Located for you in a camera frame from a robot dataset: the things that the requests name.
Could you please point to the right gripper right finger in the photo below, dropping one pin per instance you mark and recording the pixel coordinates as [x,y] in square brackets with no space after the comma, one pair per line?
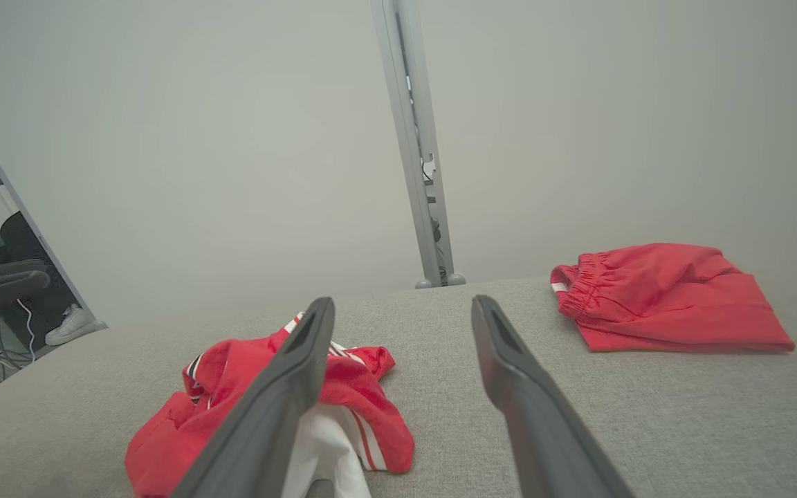
[551,449]

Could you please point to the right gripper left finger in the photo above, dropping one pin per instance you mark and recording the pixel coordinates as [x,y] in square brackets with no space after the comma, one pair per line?
[260,443]

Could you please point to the red white basketball jersey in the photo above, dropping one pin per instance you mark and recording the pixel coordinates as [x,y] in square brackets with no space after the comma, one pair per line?
[170,443]

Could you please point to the red shorts white stripe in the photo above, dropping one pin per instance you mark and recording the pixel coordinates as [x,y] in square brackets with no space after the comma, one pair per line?
[675,297]

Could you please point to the seated person black trousers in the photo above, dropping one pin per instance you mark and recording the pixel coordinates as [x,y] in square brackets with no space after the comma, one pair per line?
[32,242]

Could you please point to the white sneaker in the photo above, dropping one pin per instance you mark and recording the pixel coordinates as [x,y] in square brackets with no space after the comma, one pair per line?
[70,325]

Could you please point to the white partition panel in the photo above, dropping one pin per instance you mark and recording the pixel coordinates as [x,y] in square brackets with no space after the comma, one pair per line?
[198,138]
[647,124]

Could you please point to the grey partition post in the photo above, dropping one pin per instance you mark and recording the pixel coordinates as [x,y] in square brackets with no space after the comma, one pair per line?
[424,104]
[407,138]

